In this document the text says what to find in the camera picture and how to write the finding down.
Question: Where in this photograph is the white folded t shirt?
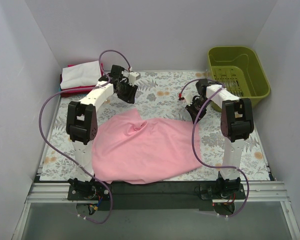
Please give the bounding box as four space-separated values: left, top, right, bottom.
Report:
60 60 102 90

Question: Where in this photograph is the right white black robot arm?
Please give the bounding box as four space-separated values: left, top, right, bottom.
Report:
179 78 254 200

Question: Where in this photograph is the aluminium frame rail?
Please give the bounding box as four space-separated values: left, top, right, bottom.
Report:
26 181 291 203

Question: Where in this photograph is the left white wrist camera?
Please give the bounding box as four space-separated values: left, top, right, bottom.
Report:
128 71 141 85

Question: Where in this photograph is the green plastic basket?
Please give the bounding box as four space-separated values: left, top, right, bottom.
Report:
207 46 271 108

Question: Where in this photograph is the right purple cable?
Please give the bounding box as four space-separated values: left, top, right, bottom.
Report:
179 78 250 219

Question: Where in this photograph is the dark red folded t shirt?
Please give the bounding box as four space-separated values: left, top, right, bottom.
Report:
60 90 90 98

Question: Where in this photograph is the purple cable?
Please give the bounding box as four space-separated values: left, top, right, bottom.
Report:
179 78 250 219
38 49 134 225

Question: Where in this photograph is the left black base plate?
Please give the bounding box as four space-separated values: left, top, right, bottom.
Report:
67 178 110 201

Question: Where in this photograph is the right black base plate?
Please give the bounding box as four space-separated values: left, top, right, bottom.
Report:
197 177 246 200

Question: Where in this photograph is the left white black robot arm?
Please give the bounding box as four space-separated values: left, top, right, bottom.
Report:
66 65 141 200

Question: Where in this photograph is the floral table mat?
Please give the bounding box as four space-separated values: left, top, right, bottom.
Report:
39 71 270 182

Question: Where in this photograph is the pink t shirt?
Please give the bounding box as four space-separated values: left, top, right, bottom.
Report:
92 108 201 184

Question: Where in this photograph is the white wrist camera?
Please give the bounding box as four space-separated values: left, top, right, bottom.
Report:
178 92 196 106
128 71 141 85

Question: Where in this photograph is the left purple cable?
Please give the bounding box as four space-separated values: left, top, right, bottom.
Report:
38 49 134 225

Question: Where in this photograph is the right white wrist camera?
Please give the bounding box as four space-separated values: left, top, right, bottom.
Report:
178 92 196 106

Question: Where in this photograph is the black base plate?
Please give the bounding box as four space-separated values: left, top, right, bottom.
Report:
197 177 246 200
67 178 110 201

